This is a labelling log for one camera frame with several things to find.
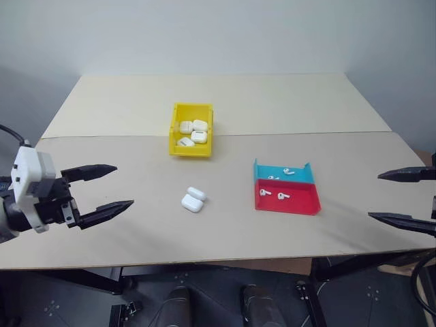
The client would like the black table frame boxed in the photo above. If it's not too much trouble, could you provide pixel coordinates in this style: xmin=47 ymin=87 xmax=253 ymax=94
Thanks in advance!
xmin=33 ymin=250 xmax=436 ymax=327

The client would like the dark rounded shape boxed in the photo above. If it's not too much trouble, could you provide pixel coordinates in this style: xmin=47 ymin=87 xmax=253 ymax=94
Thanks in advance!
xmin=159 ymin=285 xmax=192 ymax=327
xmin=240 ymin=283 xmax=284 ymax=327

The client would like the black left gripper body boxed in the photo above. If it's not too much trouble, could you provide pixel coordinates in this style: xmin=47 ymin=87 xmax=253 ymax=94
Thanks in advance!
xmin=29 ymin=175 xmax=82 ymax=229

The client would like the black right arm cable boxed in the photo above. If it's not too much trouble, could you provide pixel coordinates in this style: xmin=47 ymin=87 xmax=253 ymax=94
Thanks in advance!
xmin=409 ymin=249 xmax=436 ymax=318

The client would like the yellow plastic bin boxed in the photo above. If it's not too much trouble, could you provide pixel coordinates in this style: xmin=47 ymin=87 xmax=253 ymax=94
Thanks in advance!
xmin=168 ymin=102 xmax=215 ymax=159

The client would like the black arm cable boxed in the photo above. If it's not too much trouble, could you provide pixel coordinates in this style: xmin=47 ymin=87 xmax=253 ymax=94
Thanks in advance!
xmin=409 ymin=249 xmax=436 ymax=318
xmin=0 ymin=124 xmax=32 ymax=148

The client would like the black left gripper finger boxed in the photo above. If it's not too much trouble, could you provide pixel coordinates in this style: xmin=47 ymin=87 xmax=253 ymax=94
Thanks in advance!
xmin=80 ymin=200 xmax=135 ymax=230
xmin=61 ymin=164 xmax=119 ymax=183

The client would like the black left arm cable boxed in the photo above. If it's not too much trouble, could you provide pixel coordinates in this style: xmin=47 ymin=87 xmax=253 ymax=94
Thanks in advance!
xmin=0 ymin=124 xmax=32 ymax=148

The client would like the red plastic tray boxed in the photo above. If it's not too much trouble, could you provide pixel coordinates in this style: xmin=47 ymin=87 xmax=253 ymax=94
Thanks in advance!
xmin=253 ymin=178 xmax=322 ymax=217

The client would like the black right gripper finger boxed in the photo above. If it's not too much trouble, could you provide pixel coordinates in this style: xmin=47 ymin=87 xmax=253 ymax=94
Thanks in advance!
xmin=367 ymin=211 xmax=436 ymax=236
xmin=377 ymin=165 xmax=436 ymax=183

